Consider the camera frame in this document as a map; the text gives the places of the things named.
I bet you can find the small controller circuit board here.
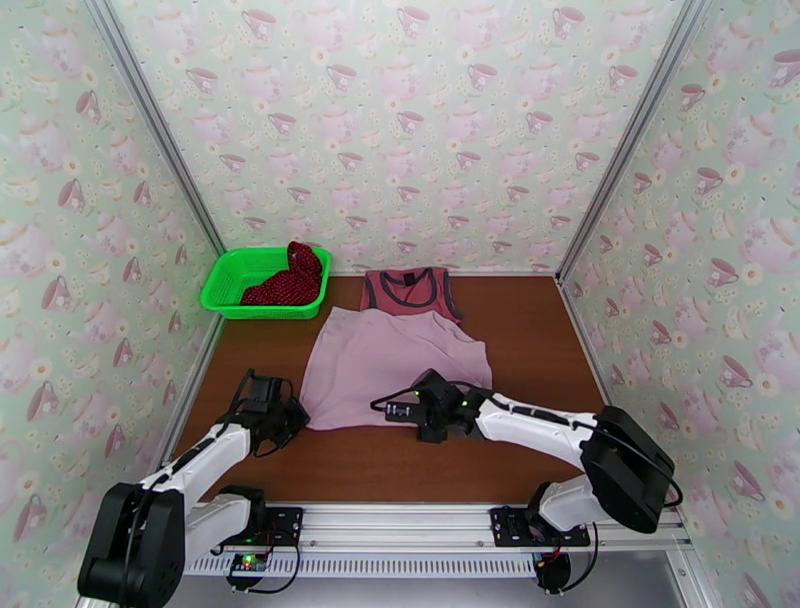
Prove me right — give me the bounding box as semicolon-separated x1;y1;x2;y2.
226;552;271;580

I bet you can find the green plastic laundry basket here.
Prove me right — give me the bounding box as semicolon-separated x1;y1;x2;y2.
199;246;333;322

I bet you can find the aluminium frame leg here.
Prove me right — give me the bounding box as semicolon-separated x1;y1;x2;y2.
664;546;715;608

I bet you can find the round black controller puck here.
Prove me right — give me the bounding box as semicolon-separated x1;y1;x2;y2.
531;552;574;595

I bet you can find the pale mauve ribbed shirt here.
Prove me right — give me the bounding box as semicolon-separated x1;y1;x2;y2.
298;306;495;433

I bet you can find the aluminium side rail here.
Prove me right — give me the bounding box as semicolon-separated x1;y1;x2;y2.
149;312;228;483
554;277;656;504

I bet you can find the black right base cable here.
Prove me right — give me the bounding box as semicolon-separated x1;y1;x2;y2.
557;521;601;593

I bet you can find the red polka dot garment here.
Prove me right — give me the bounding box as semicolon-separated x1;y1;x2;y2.
240;241;326;308

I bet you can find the pink tank top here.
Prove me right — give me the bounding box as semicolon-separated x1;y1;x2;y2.
359;266;468;328

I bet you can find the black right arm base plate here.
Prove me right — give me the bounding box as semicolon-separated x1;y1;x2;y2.
489;506;592;549

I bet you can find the black base cable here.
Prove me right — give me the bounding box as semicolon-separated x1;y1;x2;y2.
224;542;303;596
557;521;601;593

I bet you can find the aluminium frame post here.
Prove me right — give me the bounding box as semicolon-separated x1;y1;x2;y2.
554;0;714;286
84;0;228;256

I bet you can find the black left base cable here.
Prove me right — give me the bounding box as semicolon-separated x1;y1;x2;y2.
224;542;303;596

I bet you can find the perforated metal cable tray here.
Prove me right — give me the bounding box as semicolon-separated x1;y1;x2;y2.
184;549;543;580

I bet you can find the wide aluminium base rail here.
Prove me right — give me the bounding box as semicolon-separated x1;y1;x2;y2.
181;498;695;553

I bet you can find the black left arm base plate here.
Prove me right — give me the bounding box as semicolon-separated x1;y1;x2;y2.
249;506;306;547

